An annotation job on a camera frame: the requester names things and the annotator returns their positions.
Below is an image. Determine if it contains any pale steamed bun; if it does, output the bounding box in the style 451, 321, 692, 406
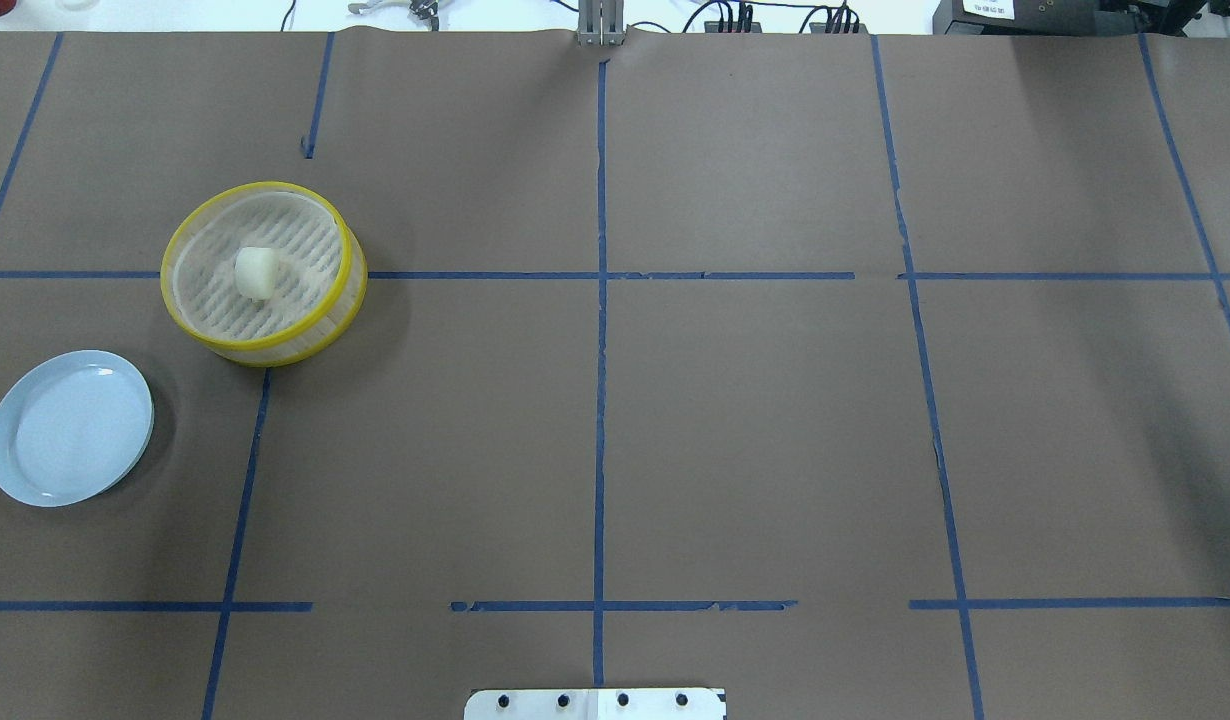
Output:
234, 246, 280, 302

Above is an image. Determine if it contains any yellow bamboo steamer basket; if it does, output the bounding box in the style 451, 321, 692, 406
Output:
161, 181, 368, 366

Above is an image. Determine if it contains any light blue plate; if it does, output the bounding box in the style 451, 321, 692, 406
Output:
0, 348, 155, 510

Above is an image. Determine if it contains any aluminium frame post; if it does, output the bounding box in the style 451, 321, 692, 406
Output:
571, 0, 627, 47

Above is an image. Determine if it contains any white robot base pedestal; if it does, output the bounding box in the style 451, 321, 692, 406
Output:
462, 687, 728, 719

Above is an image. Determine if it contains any green handled reacher grabber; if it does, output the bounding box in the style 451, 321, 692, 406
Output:
347, 0, 442, 21

